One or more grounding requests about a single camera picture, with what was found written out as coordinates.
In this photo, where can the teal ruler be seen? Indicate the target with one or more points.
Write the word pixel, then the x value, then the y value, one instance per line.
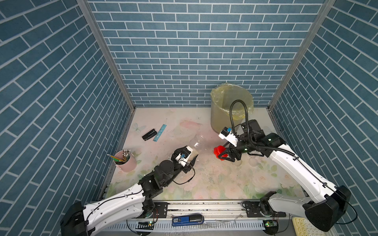
pixel 159 133

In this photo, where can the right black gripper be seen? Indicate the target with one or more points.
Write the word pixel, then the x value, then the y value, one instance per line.
pixel 229 151

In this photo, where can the white slotted cable duct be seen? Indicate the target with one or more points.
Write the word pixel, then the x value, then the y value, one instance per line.
pixel 208 225

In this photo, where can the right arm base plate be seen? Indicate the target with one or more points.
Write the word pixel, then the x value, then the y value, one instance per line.
pixel 256 209

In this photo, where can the black stapler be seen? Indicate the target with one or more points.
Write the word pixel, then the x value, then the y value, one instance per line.
pixel 152 133

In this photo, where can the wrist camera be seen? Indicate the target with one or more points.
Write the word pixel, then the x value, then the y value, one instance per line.
pixel 227 134
pixel 185 155

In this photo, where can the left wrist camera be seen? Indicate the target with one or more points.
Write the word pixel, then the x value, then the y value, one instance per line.
pixel 185 155

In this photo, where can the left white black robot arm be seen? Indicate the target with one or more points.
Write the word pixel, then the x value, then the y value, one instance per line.
pixel 74 224

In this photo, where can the beige bin with yellow bag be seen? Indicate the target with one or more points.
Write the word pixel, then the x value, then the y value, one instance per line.
pixel 221 99

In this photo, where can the red jar lid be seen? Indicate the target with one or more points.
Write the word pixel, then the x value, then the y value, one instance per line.
pixel 220 152

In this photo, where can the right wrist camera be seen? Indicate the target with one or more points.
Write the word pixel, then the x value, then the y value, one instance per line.
pixel 227 134

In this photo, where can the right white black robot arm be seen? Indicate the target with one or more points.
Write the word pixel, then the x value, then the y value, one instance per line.
pixel 325 204

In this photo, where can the blue black handheld device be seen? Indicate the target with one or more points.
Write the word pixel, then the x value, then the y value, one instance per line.
pixel 188 220

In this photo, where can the yellow egg tray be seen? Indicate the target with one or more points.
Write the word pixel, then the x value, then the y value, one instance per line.
pixel 304 228

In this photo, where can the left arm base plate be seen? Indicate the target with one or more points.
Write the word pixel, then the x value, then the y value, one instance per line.
pixel 154 209

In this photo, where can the aluminium mounting rail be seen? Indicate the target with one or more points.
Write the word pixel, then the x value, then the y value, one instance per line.
pixel 206 206

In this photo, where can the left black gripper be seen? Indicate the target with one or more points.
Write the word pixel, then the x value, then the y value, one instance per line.
pixel 186 169

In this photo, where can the pink pen holder cup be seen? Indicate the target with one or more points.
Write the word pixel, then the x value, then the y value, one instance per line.
pixel 124 160

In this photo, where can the red lidded rice jar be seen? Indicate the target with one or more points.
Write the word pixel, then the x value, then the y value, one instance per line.
pixel 197 145

